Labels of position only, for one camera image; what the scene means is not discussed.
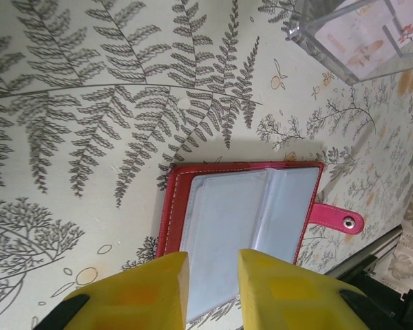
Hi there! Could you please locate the red leather card holder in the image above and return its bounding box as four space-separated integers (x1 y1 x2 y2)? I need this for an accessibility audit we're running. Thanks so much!
155 160 366 325

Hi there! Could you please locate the clear acrylic slotted box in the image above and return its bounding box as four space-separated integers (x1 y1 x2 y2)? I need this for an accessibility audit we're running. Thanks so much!
282 0 413 87

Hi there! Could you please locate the pink floral card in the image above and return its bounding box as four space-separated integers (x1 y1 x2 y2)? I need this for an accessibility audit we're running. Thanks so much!
315 13 413 80

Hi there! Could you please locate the wide aluminium base rail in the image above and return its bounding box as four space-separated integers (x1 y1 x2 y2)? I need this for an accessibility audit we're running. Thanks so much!
325 225 405 280

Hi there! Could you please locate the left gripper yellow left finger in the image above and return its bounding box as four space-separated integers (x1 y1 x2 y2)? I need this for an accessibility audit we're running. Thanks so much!
62 250 190 330

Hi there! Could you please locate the floral patterned table cover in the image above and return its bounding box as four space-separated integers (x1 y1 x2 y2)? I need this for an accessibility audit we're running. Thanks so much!
0 0 413 330

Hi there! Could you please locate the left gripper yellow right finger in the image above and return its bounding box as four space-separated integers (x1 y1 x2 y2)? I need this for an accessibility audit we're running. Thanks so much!
236 248 378 330

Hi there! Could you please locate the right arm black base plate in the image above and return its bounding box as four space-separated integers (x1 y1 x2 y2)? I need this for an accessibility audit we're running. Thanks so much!
361 256 381 276

